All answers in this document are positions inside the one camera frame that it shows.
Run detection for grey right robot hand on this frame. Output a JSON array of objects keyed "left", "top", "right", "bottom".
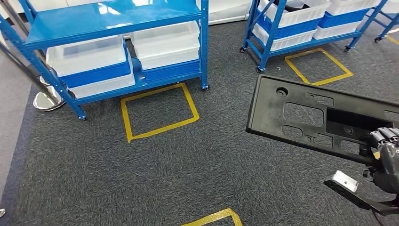
[{"left": 358, "top": 127, "right": 399, "bottom": 195}]

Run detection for black plastic plate bracket part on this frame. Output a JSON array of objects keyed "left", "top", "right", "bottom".
[{"left": 245, "top": 74, "right": 399, "bottom": 168}]

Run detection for yellow floor tape square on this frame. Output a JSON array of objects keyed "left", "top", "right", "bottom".
[
  {"left": 181, "top": 208, "right": 244, "bottom": 226},
  {"left": 120, "top": 82, "right": 200, "bottom": 144},
  {"left": 284, "top": 48, "right": 354, "bottom": 86}
]

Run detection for black parts in bin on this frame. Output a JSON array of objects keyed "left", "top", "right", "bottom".
[{"left": 273, "top": 0, "right": 310, "bottom": 13}]

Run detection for white car with red stripe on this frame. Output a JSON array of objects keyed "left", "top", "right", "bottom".
[{"left": 0, "top": 0, "right": 259, "bottom": 26}]

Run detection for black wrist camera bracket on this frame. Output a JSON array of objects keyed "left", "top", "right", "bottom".
[{"left": 323, "top": 179, "right": 399, "bottom": 217}]

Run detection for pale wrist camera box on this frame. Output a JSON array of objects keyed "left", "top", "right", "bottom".
[{"left": 331, "top": 170, "right": 359, "bottom": 193}]

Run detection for metal stanchion post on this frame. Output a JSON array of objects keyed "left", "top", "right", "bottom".
[
  {"left": 0, "top": 0, "right": 52, "bottom": 87},
  {"left": 0, "top": 40, "right": 66, "bottom": 112}
]

